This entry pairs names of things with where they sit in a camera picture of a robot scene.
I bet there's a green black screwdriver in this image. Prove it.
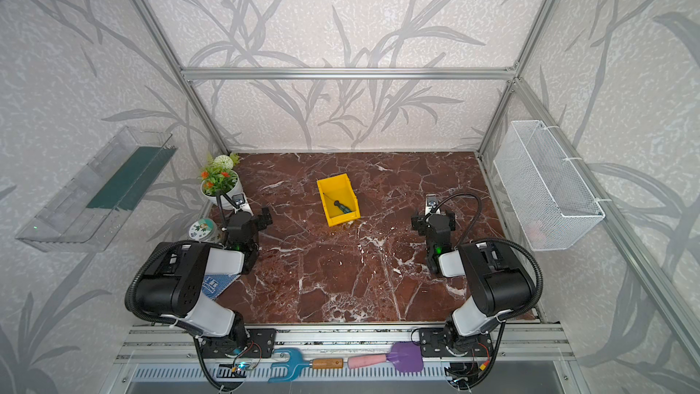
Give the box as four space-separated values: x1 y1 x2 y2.
334 201 353 215

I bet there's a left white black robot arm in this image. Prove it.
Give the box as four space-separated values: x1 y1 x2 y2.
125 207 276 359

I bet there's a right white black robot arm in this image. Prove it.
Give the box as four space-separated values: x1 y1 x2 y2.
411 213 544 358

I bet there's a yellow plastic bin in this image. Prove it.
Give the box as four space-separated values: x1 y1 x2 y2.
316 173 361 227

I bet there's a small painted round jar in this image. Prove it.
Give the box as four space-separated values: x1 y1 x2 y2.
188 218 223 244

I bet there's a potted plant white pot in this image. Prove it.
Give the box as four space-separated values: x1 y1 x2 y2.
201 153 244 204

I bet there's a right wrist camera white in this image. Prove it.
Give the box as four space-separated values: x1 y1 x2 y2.
425 194 440 215

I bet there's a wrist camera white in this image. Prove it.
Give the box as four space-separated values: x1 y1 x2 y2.
425 194 440 215
231 193 253 215

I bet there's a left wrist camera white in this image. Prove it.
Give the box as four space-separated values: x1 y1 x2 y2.
231 193 253 215

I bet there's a white wire mesh basket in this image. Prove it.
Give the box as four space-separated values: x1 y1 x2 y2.
494 120 605 251

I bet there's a purple trowel pink handle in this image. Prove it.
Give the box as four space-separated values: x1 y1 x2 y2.
347 342 424 373

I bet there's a blue garden fork wooden handle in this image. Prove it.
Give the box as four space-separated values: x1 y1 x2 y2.
268 348 345 383

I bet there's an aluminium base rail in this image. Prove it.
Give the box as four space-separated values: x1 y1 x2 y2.
102 321 582 393

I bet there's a clear acrylic wall shelf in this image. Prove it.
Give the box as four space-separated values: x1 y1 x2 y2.
16 127 177 253

